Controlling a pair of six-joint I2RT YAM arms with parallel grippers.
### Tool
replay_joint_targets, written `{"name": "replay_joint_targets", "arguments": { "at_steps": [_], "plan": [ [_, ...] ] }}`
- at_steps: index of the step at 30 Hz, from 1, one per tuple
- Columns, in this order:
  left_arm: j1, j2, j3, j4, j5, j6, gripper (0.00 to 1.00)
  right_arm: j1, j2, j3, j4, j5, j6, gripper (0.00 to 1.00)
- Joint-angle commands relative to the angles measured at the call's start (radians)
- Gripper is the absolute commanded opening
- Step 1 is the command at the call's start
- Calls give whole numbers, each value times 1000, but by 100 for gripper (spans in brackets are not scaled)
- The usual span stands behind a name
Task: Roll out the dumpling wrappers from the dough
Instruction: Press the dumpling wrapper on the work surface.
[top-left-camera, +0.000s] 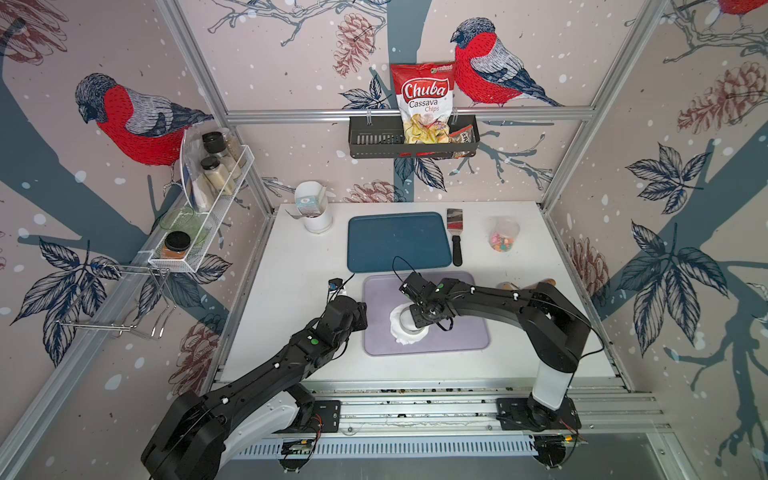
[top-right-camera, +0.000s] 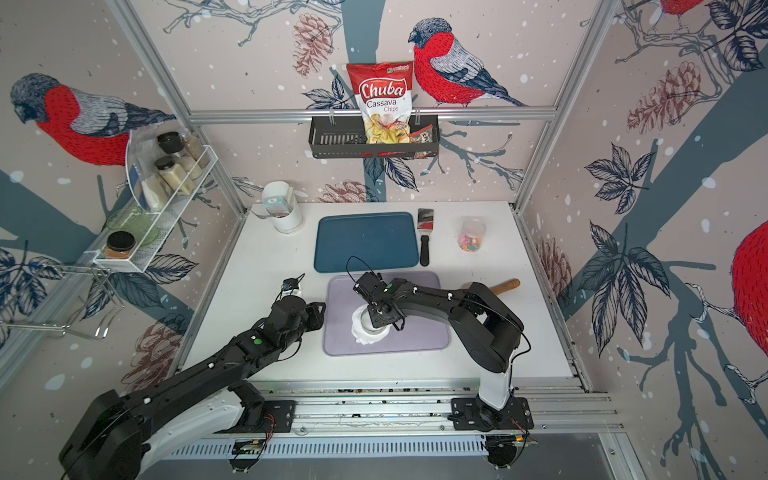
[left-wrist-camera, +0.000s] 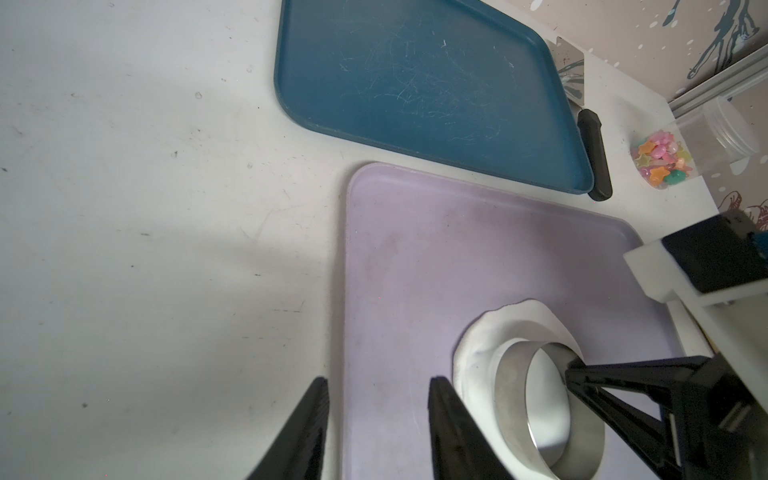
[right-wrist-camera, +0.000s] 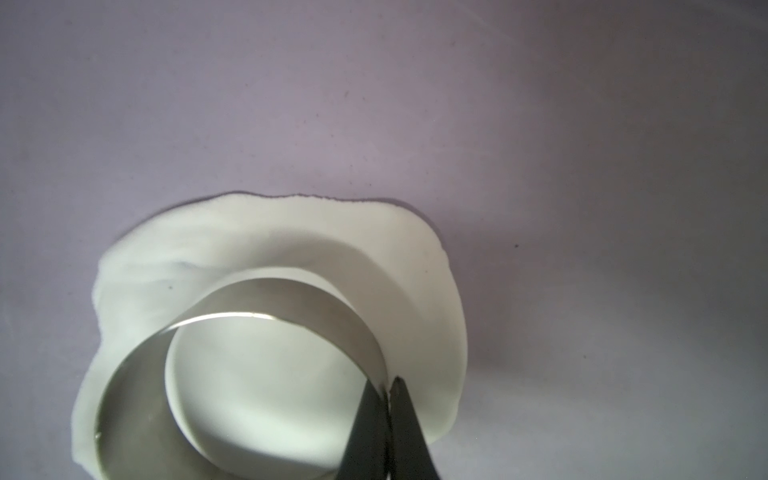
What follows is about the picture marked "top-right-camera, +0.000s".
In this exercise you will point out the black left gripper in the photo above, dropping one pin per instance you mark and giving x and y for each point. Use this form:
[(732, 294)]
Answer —
[(317, 317)]

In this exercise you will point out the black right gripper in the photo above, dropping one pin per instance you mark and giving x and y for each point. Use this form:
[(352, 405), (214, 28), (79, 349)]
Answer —
[(376, 323)]

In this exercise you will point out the white dough lump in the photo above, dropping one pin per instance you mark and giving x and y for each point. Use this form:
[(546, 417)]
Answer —
[(356, 331)]

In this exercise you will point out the lilac silicone mat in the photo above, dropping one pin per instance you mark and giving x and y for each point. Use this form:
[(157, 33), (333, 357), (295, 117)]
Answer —
[(418, 334)]

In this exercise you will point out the wooden rolling pin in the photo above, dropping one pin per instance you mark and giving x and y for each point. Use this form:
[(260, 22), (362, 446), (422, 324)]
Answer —
[(504, 286)]

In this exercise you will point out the metal ring cutter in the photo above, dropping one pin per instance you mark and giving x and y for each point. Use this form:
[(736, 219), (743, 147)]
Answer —
[(369, 329)]

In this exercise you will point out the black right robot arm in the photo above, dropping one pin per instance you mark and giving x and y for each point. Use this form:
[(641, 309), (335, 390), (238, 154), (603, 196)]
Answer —
[(491, 333)]

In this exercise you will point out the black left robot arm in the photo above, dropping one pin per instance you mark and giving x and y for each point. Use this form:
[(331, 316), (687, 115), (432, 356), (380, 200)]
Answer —
[(119, 437)]

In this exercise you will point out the clear cup with candies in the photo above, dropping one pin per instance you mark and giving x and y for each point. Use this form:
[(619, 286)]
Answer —
[(472, 234)]

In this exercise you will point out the teal plastic tray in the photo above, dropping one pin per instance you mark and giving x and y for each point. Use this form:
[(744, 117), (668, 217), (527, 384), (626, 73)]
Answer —
[(382, 240)]

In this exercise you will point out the white utensil holder cup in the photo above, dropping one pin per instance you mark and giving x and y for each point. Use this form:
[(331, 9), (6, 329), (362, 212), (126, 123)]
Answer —
[(286, 225)]

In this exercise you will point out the teal paper carton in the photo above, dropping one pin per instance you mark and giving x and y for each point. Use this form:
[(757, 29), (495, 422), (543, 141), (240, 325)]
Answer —
[(278, 206)]

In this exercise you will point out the small dark snack packet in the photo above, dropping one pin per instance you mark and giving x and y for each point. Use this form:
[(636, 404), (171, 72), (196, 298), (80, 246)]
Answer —
[(422, 136)]

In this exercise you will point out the red Chuba chips bag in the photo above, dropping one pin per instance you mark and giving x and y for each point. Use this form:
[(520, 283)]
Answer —
[(383, 93)]

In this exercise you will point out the black lid spice jar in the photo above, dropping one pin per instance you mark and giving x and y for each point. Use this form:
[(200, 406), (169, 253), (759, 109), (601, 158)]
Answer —
[(171, 143), (174, 175)]

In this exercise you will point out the green glass bowl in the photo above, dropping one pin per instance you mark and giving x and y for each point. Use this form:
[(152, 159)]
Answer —
[(137, 222)]

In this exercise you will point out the short brown powder jar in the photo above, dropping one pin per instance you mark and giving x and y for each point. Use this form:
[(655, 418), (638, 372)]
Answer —
[(119, 245)]

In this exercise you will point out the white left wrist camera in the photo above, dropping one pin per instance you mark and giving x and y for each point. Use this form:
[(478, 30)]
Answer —
[(291, 284)]

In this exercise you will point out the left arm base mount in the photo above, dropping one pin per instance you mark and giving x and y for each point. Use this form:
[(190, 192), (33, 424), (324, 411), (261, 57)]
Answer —
[(241, 411)]

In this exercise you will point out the wire wall rack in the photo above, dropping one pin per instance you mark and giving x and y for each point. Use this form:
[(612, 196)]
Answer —
[(84, 303)]

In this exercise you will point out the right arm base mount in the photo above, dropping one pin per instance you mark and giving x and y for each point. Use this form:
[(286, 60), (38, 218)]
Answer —
[(505, 432)]

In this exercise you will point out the clear acrylic wall shelf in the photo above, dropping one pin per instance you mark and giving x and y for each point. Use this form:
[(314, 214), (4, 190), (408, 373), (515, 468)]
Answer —
[(149, 191)]

